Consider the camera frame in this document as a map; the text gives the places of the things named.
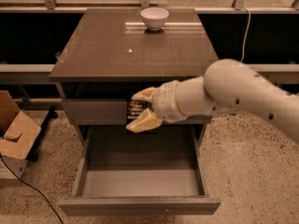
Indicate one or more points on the grey metal window rail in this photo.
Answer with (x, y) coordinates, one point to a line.
(39, 73)

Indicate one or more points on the grey drawer cabinet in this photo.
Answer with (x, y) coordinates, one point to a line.
(112, 55)

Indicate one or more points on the open grey middle drawer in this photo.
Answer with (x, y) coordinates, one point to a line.
(157, 173)

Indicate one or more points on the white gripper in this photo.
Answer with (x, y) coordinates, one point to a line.
(165, 102)

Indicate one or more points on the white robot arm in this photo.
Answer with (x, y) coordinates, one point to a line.
(226, 86)

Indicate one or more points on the closed grey top drawer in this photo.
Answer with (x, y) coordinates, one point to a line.
(96, 111)

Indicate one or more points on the white ceramic bowl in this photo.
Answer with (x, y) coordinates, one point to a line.
(154, 17)

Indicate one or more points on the open cardboard box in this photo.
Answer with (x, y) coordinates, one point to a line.
(18, 134)

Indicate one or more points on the black stand foot left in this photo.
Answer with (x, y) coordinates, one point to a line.
(33, 153)

